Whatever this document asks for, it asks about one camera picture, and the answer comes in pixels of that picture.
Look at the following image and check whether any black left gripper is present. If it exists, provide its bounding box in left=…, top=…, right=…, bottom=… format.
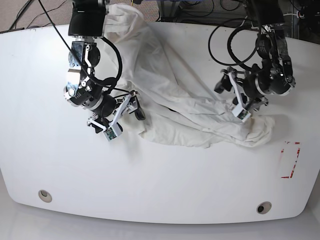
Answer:
left=214, top=67, right=296, bottom=113

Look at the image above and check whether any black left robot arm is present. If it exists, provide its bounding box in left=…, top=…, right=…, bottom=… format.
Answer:
left=214, top=0, right=296, bottom=111

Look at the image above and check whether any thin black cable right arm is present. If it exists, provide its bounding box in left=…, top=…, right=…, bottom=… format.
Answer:
left=37, top=0, right=133, bottom=97

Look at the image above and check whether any right table cable grommet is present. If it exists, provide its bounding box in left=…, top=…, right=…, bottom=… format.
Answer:
left=256, top=201, right=272, bottom=215

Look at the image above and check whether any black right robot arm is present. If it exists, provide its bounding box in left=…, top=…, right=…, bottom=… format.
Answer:
left=64, top=0, right=146, bottom=141

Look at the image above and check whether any table cable grommet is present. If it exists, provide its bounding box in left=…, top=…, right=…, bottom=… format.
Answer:
left=256, top=201, right=272, bottom=215
left=38, top=190, right=53, bottom=203

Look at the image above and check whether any red tape rectangle marker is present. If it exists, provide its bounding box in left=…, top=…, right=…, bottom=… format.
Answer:
left=278, top=141, right=301, bottom=179

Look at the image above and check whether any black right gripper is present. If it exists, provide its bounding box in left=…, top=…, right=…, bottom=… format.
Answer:
left=64, top=87, right=146, bottom=134

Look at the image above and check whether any white t-shirt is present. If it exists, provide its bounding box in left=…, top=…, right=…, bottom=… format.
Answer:
left=105, top=4, right=275, bottom=148

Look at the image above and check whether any left table cable grommet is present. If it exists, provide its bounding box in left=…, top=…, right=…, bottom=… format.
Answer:
left=38, top=190, right=53, bottom=203

